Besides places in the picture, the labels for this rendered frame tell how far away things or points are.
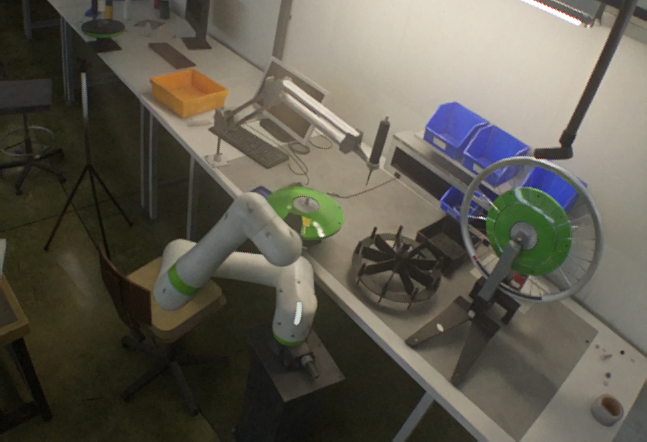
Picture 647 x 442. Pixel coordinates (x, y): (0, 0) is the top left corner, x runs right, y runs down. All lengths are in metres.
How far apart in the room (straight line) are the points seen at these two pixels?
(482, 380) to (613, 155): 1.03
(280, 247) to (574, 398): 1.23
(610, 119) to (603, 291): 0.75
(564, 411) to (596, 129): 1.09
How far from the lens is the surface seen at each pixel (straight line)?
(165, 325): 2.04
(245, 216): 1.33
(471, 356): 1.79
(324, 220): 1.87
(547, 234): 1.68
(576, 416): 1.94
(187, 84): 3.10
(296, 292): 1.63
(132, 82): 3.15
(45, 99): 3.57
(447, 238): 2.30
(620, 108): 2.12
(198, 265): 1.48
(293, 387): 1.70
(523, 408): 1.83
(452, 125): 2.45
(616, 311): 2.38
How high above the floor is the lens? 2.23
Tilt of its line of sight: 36 degrees down
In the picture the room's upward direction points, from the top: 13 degrees clockwise
